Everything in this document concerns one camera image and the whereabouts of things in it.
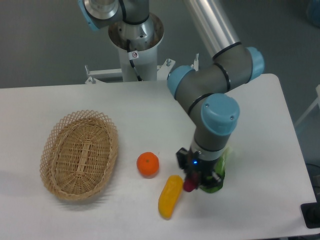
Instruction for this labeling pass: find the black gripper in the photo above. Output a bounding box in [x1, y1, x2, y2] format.
[176, 147, 223, 189]

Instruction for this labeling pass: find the purple sweet potato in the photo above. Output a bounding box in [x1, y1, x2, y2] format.
[183, 177, 198, 193]

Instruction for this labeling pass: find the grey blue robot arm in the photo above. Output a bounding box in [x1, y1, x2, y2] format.
[78, 0, 265, 192]

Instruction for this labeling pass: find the woven wicker basket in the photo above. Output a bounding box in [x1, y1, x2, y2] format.
[39, 110, 119, 201]

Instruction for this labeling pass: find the green bok choy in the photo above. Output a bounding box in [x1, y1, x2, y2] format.
[200, 146, 233, 194]

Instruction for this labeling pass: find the yellow pepper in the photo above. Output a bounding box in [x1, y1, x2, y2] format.
[158, 175, 184, 220]

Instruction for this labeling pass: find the orange mandarin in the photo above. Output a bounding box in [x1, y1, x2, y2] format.
[136, 152, 160, 179]

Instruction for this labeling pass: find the black device at edge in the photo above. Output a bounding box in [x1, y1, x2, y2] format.
[300, 202, 320, 229]

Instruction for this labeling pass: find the white furniture leg right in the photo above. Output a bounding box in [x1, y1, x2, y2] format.
[293, 84, 320, 128]

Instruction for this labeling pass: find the blue object top right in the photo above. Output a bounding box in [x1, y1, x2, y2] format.
[306, 0, 320, 28]

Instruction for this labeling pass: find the white clamp post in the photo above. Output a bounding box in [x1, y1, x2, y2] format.
[190, 53, 199, 72]

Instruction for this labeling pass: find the white metal base frame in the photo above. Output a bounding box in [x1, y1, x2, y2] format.
[84, 58, 176, 84]

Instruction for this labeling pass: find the black cable on pedestal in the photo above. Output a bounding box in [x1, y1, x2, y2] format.
[126, 39, 143, 82]

